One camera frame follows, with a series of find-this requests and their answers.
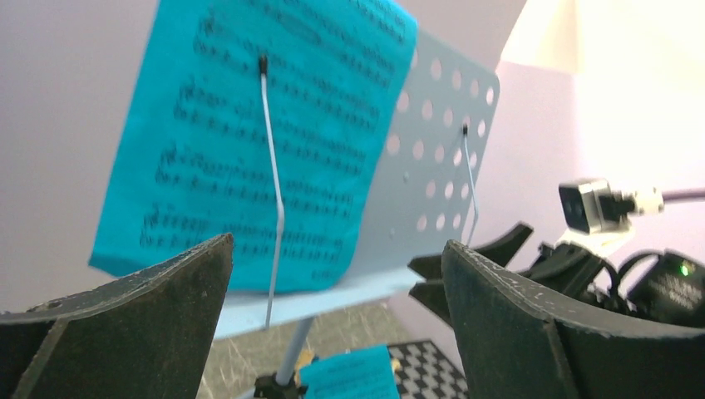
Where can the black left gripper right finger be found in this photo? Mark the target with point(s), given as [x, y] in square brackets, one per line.
[519, 339]

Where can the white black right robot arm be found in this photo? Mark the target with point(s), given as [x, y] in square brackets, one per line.
[672, 291]

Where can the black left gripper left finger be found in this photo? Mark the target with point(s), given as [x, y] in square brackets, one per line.
[146, 335]

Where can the black white chessboard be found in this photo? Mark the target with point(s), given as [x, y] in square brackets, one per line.
[422, 371]

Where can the light blue music stand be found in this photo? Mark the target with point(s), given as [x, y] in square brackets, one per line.
[421, 196]

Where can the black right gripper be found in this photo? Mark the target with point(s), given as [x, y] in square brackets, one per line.
[567, 272]

